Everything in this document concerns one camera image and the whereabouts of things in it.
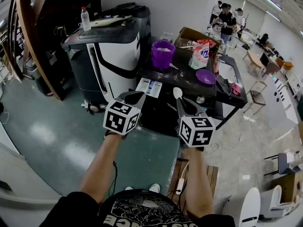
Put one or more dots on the black printed t-shirt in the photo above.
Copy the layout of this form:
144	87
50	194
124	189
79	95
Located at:
142	212

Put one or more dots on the small wooden table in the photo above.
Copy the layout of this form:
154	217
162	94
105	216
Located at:
254	59

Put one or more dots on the black office chair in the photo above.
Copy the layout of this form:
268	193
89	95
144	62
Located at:
263	38

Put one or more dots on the metal frame chair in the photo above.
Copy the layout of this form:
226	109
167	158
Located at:
258	97

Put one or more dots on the brown cardboard box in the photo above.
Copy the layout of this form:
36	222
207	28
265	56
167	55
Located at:
189	33

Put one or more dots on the wooden pallet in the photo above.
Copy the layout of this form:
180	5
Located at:
211	176

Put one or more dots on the purple plastic bowl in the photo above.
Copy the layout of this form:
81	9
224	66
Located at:
205	77

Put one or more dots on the person's white left shoe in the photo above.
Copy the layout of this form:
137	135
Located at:
129	188

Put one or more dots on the person's left forearm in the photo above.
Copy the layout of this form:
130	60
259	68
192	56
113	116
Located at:
104	164

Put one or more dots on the black stool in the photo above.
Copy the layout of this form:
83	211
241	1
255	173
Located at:
281	163

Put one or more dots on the silver washing machine knob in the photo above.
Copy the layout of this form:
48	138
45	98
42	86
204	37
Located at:
200	99

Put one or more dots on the white power strip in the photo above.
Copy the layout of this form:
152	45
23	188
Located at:
180	185

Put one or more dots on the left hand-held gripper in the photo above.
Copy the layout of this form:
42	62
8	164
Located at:
118	119

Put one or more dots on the white panel with black marks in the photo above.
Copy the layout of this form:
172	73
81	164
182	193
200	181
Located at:
281	103

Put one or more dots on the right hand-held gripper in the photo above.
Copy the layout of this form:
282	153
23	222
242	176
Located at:
196	131

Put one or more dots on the person's white right shoe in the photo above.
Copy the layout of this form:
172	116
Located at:
155	187

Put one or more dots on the grey storage bin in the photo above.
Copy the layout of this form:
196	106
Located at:
33	70

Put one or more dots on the person's right forearm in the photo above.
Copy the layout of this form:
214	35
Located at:
198	181

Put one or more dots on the curved wooden staircase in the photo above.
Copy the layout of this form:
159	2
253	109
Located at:
30	32

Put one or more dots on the wooden office desk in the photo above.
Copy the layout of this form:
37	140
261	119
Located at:
271	64

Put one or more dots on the white plastic spoon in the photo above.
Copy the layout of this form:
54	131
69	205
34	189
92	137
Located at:
177	92

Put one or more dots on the black frame glass table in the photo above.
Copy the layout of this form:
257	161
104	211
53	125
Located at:
236	98

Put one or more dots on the white black cleaning machine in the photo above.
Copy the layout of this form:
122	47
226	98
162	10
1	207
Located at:
118	55

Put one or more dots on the person's white shoe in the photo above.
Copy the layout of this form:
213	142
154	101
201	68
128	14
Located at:
155	187
129	188

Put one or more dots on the white rounded robot shell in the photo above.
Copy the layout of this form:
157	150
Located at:
243	209

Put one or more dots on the pink cloth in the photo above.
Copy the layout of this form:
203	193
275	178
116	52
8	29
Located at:
236	89

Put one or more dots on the purple plastic bucket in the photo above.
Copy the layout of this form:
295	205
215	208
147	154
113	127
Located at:
162	60

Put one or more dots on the clear plastic water bottle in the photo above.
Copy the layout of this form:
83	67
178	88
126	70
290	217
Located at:
85	20

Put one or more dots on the white plastic container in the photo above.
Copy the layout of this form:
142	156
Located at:
166	37

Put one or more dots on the beige folded cloth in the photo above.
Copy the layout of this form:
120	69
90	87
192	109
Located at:
111	20

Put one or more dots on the grey black cleaning machine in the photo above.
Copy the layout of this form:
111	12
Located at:
142	20

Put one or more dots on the detergent refill bag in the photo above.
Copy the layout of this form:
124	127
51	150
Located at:
200	58

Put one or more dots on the black cloth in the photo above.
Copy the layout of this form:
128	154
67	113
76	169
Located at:
223	84

